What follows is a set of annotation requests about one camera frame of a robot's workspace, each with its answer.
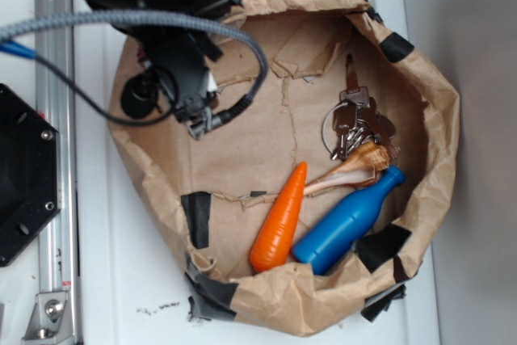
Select blue plastic bottle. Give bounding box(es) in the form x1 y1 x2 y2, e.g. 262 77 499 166
292 166 406 276

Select aluminium extrusion rail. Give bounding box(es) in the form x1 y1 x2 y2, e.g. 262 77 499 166
33 0 82 345

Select blue cable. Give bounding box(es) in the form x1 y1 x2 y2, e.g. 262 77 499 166
0 40 38 60

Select brown white conch seashell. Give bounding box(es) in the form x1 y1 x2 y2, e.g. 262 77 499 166
304 142 391 196

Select grey braided cable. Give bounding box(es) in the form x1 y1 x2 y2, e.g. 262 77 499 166
0 11 268 124

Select brown paper bag bin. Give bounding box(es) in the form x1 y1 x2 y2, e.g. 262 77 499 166
111 0 460 336

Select thin black cable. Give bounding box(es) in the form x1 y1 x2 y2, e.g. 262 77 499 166
35 56 179 127

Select silver key bunch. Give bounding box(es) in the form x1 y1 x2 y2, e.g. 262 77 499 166
321 54 399 160

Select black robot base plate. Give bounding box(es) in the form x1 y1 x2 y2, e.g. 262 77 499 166
1 84 59 267

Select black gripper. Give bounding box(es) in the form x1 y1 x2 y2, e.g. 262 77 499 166
120 29 222 139

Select metal corner bracket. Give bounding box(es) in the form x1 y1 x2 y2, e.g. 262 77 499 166
20 291 74 344

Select orange plastic carrot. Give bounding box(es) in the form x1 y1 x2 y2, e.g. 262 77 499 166
250 162 308 272

